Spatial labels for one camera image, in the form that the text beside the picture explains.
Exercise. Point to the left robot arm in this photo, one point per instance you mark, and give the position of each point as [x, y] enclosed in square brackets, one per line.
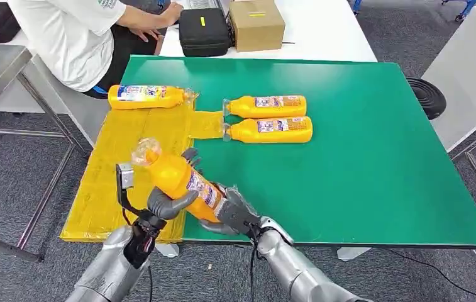
[108, 271]

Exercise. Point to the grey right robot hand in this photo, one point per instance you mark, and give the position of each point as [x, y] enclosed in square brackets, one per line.
[237, 212]

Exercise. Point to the person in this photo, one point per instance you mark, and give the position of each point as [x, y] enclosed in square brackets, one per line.
[67, 41]

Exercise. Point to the black carry case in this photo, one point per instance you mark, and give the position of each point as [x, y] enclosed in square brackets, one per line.
[204, 35]

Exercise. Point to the green table mat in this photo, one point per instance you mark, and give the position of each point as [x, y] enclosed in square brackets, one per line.
[346, 158]

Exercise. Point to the white table foot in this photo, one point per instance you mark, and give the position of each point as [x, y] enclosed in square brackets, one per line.
[167, 250]
[352, 253]

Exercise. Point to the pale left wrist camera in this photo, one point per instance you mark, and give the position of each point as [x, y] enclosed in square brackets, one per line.
[126, 176]

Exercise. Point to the orange drink bottle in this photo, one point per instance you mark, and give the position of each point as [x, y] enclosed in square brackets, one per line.
[146, 100]
[171, 175]
[271, 132]
[262, 109]

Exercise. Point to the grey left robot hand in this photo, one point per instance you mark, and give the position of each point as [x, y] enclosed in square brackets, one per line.
[167, 206]

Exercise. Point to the black round stool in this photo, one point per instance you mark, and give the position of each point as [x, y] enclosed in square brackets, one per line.
[427, 98]

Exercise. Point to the blue wheeled frame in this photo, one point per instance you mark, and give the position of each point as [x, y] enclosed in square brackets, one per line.
[467, 9]

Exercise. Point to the brown cardboard box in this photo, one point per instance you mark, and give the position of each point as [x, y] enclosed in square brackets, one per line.
[256, 27]

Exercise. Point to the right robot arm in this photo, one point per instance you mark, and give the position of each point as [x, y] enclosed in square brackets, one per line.
[296, 271]

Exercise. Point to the white table with metal legs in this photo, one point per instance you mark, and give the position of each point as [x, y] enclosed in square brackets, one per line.
[467, 75]

